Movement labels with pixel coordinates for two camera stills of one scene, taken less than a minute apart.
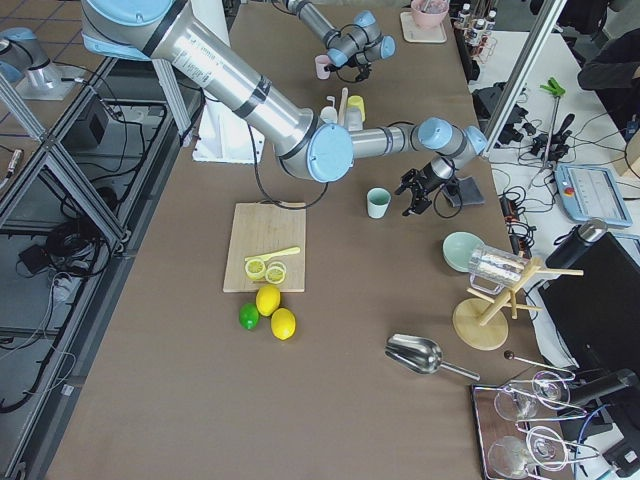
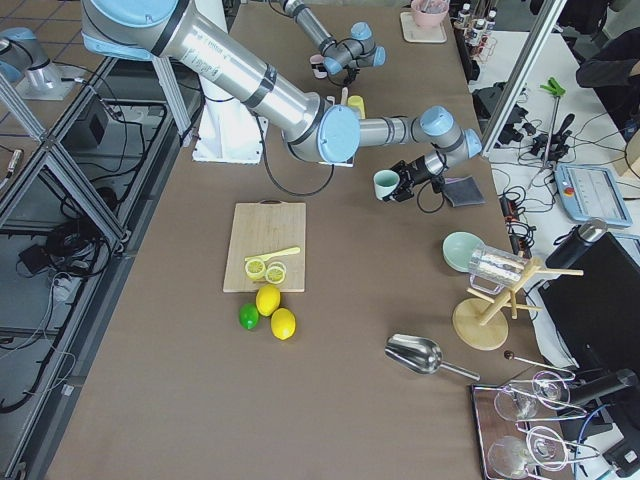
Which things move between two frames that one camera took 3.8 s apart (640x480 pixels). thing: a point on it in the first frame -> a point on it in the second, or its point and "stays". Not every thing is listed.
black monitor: (598, 313) stays
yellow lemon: (268, 297) stays
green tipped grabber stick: (555, 88) stays
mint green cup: (378, 200) -> (385, 181)
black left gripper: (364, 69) -> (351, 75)
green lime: (249, 316) stays
